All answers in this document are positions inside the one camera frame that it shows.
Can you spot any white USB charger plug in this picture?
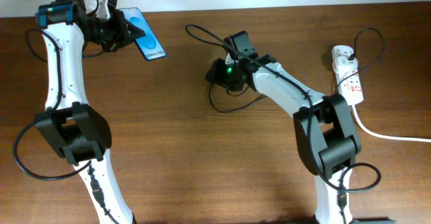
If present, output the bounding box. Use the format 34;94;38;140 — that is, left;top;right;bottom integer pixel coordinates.
333;56;358;73

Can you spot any thin black charging cable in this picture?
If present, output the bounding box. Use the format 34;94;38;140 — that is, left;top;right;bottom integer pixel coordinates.
207;28;386;114

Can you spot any white power strip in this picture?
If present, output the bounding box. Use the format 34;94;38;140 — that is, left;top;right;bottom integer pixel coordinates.
331;45;364;106

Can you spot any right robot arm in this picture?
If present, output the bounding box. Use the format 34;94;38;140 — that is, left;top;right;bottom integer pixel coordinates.
205;31;362;223

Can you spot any blue screen smartphone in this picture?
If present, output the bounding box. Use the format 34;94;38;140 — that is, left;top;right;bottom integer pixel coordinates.
121;7;166;61

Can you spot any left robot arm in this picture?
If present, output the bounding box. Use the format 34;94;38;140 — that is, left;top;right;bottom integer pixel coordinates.
35;0;145;223

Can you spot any thick white power cord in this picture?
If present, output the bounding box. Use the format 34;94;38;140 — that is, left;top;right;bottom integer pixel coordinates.
350;104;431;143

